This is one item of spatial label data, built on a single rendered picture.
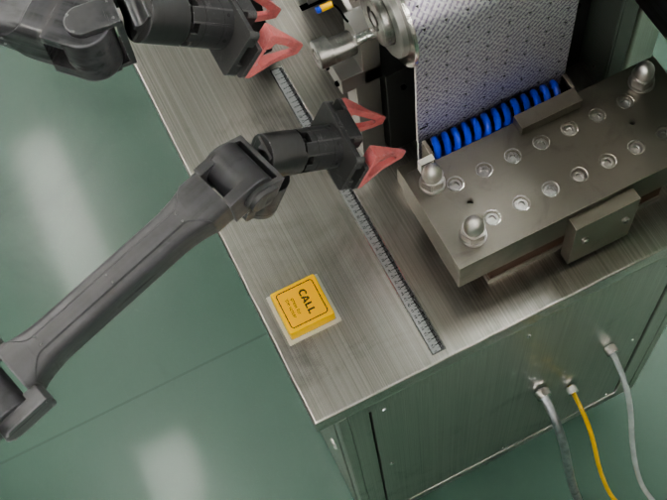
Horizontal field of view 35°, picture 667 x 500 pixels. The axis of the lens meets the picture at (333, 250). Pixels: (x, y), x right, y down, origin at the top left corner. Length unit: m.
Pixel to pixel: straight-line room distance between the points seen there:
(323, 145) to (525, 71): 0.32
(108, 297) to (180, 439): 1.23
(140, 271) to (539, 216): 0.53
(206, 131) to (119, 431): 1.00
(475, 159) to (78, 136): 1.57
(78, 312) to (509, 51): 0.64
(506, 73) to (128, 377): 1.36
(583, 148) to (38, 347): 0.76
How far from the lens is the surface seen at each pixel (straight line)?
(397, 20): 1.29
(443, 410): 1.74
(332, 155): 1.36
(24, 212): 2.79
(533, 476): 2.38
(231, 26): 1.18
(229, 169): 1.28
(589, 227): 1.47
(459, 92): 1.44
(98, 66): 1.15
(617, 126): 1.52
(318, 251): 1.57
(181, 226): 1.26
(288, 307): 1.51
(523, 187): 1.46
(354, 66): 1.43
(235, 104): 1.71
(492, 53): 1.41
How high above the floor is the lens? 2.31
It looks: 64 degrees down
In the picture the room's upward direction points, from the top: 12 degrees counter-clockwise
